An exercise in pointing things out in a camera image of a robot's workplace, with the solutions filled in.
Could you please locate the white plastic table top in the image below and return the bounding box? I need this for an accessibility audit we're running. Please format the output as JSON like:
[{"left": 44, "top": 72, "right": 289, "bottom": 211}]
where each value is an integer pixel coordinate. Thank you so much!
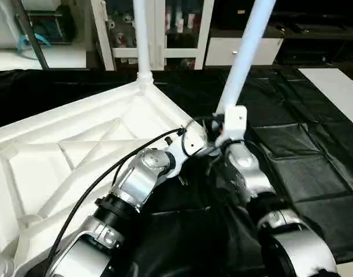
[{"left": 0, "top": 80, "right": 224, "bottom": 277}]

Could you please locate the black table mat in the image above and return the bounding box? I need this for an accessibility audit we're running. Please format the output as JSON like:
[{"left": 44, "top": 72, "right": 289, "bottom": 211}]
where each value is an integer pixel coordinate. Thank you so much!
[{"left": 0, "top": 65, "right": 353, "bottom": 277}]

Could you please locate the white drawer unit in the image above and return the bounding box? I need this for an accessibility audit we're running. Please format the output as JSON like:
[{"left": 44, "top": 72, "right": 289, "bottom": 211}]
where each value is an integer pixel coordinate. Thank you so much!
[{"left": 205, "top": 36, "right": 284, "bottom": 67}]

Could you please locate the white flat board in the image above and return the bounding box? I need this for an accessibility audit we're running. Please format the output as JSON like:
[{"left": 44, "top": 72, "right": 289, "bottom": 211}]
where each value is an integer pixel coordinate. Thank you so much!
[{"left": 298, "top": 67, "right": 353, "bottom": 132}]

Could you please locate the white glass door cabinet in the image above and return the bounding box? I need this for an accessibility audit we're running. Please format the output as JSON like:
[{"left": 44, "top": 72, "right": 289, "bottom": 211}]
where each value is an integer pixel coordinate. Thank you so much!
[{"left": 90, "top": 0, "right": 215, "bottom": 72}]

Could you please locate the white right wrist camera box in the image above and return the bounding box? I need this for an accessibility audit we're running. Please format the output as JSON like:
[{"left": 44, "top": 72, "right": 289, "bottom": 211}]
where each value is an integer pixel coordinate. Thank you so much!
[{"left": 221, "top": 105, "right": 248, "bottom": 140}]

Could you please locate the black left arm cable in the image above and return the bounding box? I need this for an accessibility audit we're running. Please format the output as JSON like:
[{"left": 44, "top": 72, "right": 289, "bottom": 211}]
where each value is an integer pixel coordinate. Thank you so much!
[{"left": 42, "top": 127, "right": 184, "bottom": 277}]

